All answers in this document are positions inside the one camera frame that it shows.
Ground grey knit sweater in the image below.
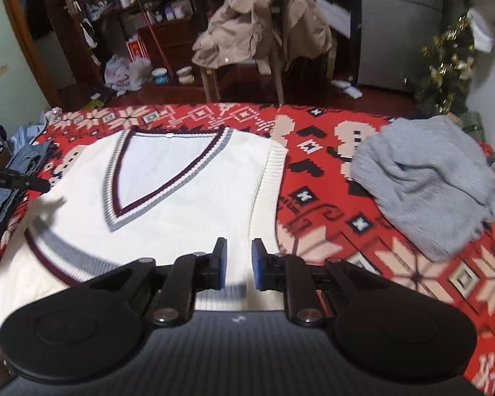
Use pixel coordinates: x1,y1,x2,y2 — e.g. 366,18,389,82
350,116,495,262

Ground cluttered dark desk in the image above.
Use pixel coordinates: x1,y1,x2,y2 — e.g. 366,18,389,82
65,0,362,100

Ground red christmas pattern blanket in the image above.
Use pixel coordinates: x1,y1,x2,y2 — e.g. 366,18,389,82
0,102,495,394

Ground small christmas tree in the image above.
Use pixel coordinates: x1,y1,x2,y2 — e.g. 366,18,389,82
407,14,476,116

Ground folded blue jeans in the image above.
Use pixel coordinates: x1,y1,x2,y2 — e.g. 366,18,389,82
0,140,57,238

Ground grey refrigerator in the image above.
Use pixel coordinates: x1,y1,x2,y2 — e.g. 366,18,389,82
358,0,443,90

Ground white knit sweater vest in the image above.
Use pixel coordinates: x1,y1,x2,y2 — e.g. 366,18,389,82
0,127,287,324

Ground beige jacket on chair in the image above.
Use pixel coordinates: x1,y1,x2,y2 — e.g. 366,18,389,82
192,0,333,69

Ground white leg chair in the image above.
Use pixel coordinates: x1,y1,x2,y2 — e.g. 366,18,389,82
200,48,337,106

